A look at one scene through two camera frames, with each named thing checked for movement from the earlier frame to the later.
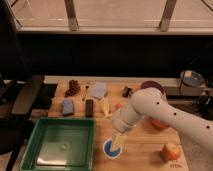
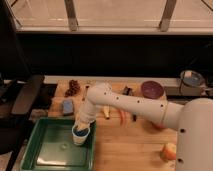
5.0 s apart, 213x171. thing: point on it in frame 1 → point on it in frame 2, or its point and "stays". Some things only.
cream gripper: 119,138 → 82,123
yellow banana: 106,107 stays
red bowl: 159,124 stays
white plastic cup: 107,149 → 79,136
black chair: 17,94 stays
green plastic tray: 60,144 stays
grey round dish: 192,78 stays
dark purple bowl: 153,84 stays
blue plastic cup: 110,153 → 80,132
